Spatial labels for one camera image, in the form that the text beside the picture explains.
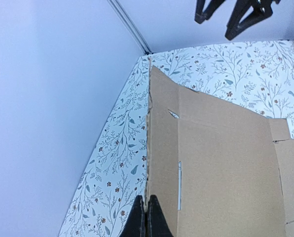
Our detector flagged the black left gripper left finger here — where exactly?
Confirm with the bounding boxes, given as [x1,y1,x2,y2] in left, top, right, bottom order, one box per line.
[119,195,146,237]

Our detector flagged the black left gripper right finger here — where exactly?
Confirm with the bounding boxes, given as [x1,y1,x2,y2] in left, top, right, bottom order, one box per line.
[146,195,173,237]

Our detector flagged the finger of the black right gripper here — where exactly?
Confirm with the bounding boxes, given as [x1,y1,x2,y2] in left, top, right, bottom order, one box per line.
[225,0,273,40]
[194,0,225,24]

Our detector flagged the brown cardboard box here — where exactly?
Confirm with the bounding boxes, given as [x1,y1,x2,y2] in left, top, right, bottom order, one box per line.
[146,67,294,237]

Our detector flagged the floral patterned table mat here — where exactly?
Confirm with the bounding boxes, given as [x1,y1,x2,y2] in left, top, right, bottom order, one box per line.
[59,40,294,237]

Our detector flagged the left aluminium corner post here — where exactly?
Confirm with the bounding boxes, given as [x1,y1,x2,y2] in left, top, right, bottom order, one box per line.
[107,0,153,55]

